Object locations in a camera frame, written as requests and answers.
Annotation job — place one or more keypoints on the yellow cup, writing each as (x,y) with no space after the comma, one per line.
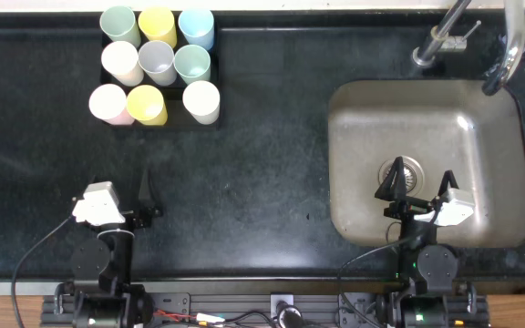
(144,102)
(155,23)

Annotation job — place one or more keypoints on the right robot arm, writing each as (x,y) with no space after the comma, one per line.
(435,264)

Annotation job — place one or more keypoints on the white cup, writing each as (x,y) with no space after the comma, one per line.
(119,58)
(201,98)

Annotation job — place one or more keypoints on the green cup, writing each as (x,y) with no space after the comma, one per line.
(192,61)
(117,23)

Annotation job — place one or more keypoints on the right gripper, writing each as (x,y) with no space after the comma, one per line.
(401,208)

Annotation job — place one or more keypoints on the grey cup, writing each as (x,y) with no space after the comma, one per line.
(155,57)

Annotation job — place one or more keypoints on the black tray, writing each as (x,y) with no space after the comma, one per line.
(175,107)

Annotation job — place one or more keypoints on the steel sink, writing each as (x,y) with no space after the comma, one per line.
(449,127)

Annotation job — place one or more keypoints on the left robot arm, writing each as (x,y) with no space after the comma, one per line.
(89,262)

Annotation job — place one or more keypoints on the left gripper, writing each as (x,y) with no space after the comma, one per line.
(138,220)

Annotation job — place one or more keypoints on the pink cup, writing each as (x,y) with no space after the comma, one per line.
(106,101)

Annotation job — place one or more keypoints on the steel tap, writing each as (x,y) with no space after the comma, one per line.
(426,50)

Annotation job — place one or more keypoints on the mounting rail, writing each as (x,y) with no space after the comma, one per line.
(244,306)

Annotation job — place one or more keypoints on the blue cup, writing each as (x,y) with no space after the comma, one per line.
(195,23)

